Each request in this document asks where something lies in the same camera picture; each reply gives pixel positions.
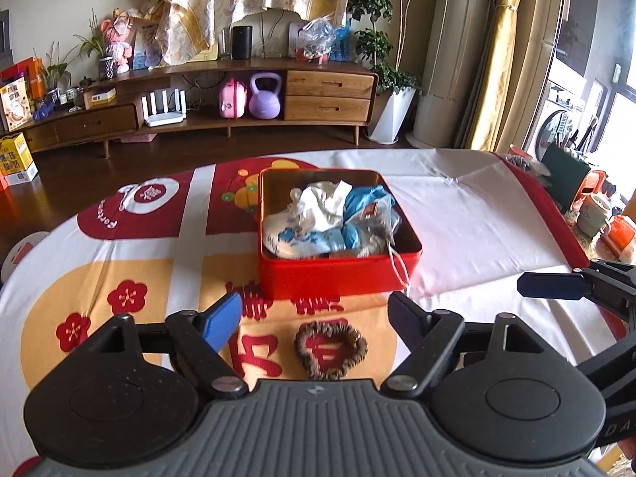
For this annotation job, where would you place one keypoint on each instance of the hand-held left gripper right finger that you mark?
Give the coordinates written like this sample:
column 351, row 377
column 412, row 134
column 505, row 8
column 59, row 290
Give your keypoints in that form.
column 405, row 315

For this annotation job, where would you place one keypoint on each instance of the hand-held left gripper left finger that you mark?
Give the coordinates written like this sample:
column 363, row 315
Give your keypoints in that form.
column 221, row 323

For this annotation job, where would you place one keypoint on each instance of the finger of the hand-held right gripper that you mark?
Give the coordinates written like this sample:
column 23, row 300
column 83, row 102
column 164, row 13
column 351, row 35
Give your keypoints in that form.
column 551, row 285
column 613, row 362

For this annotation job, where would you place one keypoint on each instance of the brown scrunchie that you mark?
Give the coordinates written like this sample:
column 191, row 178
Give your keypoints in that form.
column 300, row 345

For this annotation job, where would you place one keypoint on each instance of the red tin box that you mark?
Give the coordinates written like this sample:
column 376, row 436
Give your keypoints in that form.
column 323, row 278

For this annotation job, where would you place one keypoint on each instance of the blue printed baby cloth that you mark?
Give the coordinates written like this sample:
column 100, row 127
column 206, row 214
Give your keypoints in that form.
column 298, row 241

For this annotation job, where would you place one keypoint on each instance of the ceramic mug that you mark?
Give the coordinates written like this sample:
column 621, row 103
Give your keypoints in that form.
column 594, row 216

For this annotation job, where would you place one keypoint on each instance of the orange container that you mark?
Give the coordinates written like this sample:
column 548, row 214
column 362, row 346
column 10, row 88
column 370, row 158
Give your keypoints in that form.
column 621, row 238

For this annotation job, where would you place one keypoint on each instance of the printed tablecloth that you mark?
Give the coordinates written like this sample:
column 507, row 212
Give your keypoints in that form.
column 472, row 238

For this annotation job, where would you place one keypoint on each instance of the dark green bin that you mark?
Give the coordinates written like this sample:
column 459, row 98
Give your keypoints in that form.
column 564, row 179

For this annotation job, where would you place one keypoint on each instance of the orange plastic stool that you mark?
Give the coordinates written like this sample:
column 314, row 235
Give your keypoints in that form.
column 594, row 186

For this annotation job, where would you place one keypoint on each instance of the dark fuzzy cloth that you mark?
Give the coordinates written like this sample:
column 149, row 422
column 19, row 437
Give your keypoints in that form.
column 526, row 165

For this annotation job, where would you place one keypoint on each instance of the white crumpled cloth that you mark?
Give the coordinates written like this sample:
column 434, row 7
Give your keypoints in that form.
column 320, row 203

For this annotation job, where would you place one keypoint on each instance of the washing machine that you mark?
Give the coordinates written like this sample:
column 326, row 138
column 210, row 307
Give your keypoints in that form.
column 556, row 119

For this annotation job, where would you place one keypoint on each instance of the potted tree in white planter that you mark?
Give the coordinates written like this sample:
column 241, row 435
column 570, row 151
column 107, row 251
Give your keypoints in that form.
column 392, row 119

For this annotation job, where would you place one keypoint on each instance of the white router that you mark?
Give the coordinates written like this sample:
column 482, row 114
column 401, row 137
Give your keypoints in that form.
column 166, row 119

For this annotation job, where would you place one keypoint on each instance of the pink toy case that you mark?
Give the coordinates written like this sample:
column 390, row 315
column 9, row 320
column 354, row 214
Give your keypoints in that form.
column 233, row 102

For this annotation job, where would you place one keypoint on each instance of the purple kettlebell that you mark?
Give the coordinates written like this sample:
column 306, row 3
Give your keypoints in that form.
column 266, row 104

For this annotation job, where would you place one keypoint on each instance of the yellow curtain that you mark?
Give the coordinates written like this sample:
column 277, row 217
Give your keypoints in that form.
column 507, row 59

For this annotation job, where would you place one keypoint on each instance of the wooden TV cabinet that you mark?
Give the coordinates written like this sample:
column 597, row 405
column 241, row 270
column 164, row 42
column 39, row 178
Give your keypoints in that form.
column 328, row 84

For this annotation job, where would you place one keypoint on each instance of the cream floor air conditioner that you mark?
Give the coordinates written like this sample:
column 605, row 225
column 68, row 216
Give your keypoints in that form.
column 447, row 59

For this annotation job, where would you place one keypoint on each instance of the small yellow box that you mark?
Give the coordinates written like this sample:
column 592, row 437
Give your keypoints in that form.
column 99, row 97

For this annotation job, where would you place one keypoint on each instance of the yellow and white carton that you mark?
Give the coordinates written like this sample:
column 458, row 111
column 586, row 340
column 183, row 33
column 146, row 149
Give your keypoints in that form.
column 17, row 159

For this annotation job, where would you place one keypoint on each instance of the blue toy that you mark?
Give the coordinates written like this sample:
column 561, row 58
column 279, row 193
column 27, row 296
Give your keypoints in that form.
column 44, row 112

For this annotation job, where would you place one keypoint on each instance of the blue pack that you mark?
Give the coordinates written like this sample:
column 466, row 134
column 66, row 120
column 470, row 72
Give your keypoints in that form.
column 343, row 44

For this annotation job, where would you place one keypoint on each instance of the metal tumbler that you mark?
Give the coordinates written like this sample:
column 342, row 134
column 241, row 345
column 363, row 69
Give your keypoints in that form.
column 226, row 42

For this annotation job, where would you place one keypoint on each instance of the potted green plant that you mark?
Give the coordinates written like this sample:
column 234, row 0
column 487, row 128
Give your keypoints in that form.
column 105, row 67

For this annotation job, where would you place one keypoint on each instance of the black speaker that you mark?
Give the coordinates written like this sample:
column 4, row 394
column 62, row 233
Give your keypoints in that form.
column 242, row 42

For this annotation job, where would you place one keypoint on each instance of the small potted plant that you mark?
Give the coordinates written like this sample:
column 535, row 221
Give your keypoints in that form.
column 52, row 94

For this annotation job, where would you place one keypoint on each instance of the clear plastic bag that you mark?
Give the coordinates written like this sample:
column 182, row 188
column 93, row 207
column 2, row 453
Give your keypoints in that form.
column 314, row 39

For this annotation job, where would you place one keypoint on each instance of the printed food box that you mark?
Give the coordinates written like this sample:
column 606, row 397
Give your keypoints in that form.
column 14, row 107

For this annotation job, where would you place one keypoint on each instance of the pink doll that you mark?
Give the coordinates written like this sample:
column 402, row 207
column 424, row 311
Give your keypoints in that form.
column 119, row 39

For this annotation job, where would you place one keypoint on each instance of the orange box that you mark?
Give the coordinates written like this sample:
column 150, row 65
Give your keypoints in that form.
column 27, row 72

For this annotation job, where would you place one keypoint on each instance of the picture frame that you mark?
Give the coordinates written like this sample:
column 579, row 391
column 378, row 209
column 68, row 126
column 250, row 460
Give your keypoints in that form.
column 145, row 47

